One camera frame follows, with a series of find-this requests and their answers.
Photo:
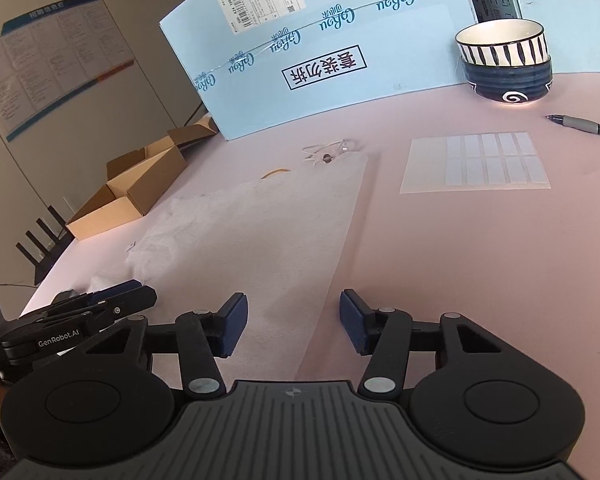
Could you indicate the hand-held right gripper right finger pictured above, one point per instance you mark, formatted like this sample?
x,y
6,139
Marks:
x,y
355,320

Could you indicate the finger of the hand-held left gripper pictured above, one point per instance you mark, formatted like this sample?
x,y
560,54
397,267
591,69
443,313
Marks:
x,y
130,302
115,290

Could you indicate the grey pen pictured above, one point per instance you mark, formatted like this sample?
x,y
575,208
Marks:
x,y
580,124

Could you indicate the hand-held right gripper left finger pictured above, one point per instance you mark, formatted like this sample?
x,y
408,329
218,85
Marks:
x,y
232,325

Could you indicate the white striped ceramic bowl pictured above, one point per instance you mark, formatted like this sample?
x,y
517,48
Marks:
x,y
500,52

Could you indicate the white label sheet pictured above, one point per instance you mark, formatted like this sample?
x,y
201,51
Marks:
x,y
430,165

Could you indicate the dark blue ceramic bowl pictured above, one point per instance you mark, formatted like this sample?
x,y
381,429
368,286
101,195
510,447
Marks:
x,y
505,82

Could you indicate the wall notice board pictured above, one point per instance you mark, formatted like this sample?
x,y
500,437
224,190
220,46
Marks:
x,y
55,60

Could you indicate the open brown cardboard box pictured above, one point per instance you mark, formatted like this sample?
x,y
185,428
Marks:
x,y
130,195

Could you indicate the orange rubber band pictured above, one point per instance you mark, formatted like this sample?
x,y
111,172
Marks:
x,y
275,172

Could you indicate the white translucent shopping bag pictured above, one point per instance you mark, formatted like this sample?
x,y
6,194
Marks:
x,y
260,240

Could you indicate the black router with antennas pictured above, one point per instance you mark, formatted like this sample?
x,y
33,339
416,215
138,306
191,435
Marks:
x,y
50,255

